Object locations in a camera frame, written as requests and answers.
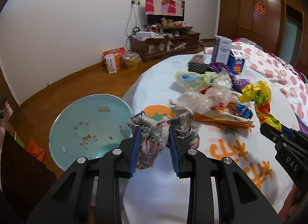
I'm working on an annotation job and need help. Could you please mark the pink patchwork cloth cover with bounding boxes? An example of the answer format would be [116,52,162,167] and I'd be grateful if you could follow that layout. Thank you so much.
[145,0,185,17]

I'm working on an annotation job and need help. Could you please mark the yellow snack wrapper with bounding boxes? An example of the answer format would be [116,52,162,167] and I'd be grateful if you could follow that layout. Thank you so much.
[238,81,282,131]

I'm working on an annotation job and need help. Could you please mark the tall white blue box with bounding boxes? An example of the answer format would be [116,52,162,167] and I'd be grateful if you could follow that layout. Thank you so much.
[211,35,232,64]

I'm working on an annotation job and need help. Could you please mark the blue yellow carton box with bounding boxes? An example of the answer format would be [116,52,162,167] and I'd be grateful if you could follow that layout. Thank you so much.
[227,49,245,74]

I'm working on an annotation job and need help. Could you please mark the purple snack wrapper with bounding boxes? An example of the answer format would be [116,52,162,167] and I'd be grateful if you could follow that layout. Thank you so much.
[208,62,251,93]

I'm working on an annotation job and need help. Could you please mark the yellow blue plastic bag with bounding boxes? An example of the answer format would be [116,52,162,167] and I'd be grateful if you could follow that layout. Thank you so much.
[174,71,224,92]

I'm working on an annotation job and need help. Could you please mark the striped pink cloth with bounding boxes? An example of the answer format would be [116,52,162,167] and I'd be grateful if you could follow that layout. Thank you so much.
[0,95,13,140]

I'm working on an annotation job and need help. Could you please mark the red white paper bag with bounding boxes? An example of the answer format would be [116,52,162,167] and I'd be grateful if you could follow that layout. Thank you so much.
[103,47,125,74]

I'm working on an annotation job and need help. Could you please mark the teal round trash bin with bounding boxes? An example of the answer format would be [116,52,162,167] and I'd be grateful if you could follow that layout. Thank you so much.
[49,94,133,171]

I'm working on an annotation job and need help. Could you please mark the person's right hand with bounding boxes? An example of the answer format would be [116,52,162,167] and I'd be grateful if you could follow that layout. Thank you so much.
[278,184,300,223]

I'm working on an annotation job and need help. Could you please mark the pink heart pattern quilt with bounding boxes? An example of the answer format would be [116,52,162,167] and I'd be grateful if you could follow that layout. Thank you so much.
[233,38,307,133]

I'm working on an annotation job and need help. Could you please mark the wooden TV cabinet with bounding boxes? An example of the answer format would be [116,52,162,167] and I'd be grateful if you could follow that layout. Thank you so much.
[130,24,200,62]

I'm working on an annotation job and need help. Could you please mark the black knitted item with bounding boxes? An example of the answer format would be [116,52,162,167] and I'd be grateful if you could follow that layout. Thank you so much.
[188,61,212,74]

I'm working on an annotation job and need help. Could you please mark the blue candy wrapper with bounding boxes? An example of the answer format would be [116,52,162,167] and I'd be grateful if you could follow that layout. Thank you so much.
[228,103,253,119]

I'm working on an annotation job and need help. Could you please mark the orange paper envelope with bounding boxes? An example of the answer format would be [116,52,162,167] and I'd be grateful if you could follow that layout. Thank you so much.
[194,109,255,128]

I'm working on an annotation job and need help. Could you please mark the wooden wardrobe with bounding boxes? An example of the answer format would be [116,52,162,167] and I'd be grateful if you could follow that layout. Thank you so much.
[217,0,307,73]

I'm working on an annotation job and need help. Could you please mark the wall socket with cables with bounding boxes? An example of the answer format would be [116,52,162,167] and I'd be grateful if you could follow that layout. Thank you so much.
[125,0,141,51]

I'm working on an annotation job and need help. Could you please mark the plaid cloth rag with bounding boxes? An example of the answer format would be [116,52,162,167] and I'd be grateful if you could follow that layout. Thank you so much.
[127,100,200,170]

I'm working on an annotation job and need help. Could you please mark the clear plastic bag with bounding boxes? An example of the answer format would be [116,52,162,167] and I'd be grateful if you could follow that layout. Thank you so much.
[176,72,233,114]

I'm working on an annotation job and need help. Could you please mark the yellow bucket with plastic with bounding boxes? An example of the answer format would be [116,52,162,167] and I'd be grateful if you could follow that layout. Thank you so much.
[122,52,142,70]

